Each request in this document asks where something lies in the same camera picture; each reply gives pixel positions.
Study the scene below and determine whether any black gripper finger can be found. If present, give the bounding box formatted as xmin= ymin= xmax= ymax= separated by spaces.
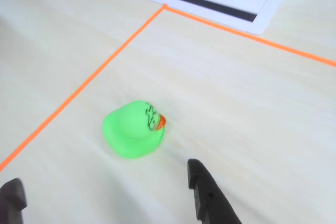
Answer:
xmin=187 ymin=158 xmax=243 ymax=224
xmin=0 ymin=178 xmax=28 ymax=224

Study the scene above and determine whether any green rubber duck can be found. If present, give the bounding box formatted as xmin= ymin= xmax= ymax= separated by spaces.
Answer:
xmin=101 ymin=100 xmax=168 ymax=161

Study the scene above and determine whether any orange tape strip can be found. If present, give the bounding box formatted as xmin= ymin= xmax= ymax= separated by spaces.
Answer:
xmin=162 ymin=3 xmax=336 ymax=68
xmin=0 ymin=3 xmax=168 ymax=174

